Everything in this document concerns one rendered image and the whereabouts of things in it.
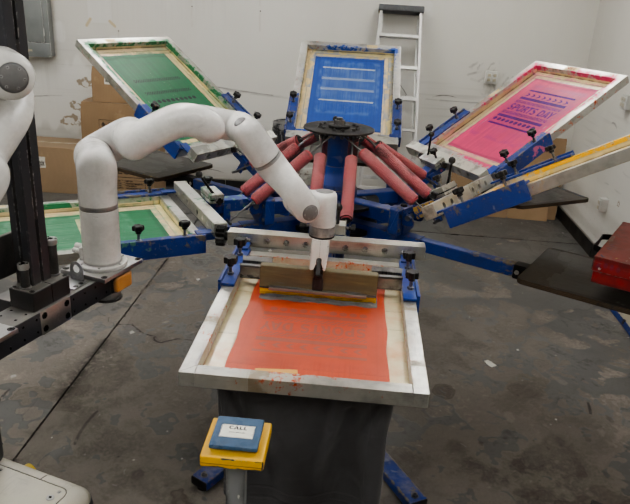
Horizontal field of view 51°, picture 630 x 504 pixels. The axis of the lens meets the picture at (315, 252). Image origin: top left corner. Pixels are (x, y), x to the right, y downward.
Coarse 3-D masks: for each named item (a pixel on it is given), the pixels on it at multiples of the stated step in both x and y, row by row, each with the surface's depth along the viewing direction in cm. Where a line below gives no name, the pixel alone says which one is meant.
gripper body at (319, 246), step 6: (312, 240) 191; (318, 240) 190; (324, 240) 190; (312, 246) 190; (318, 246) 190; (324, 246) 190; (312, 252) 191; (318, 252) 190; (324, 252) 191; (312, 258) 191; (324, 258) 191; (312, 264) 192; (324, 264) 192; (324, 270) 193
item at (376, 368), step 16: (320, 304) 198; (368, 320) 190; (384, 320) 190; (368, 336) 181; (384, 336) 181; (368, 352) 173; (384, 352) 173; (320, 368) 164; (336, 368) 165; (352, 368) 165; (368, 368) 165; (384, 368) 166
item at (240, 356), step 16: (256, 288) 206; (256, 304) 195; (272, 304) 196; (288, 304) 196; (304, 304) 197; (240, 320) 185; (256, 320) 186; (240, 336) 177; (240, 352) 169; (256, 352) 170; (240, 368) 162; (272, 368) 163; (288, 368) 163; (304, 368) 164
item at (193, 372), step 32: (288, 256) 223; (224, 288) 196; (416, 320) 184; (192, 352) 161; (416, 352) 167; (192, 384) 154; (224, 384) 153; (256, 384) 152; (288, 384) 152; (320, 384) 151; (352, 384) 152; (384, 384) 153; (416, 384) 153
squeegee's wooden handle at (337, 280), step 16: (272, 272) 198; (288, 272) 197; (304, 272) 197; (320, 272) 196; (336, 272) 196; (352, 272) 196; (368, 272) 197; (304, 288) 199; (336, 288) 198; (352, 288) 197; (368, 288) 197
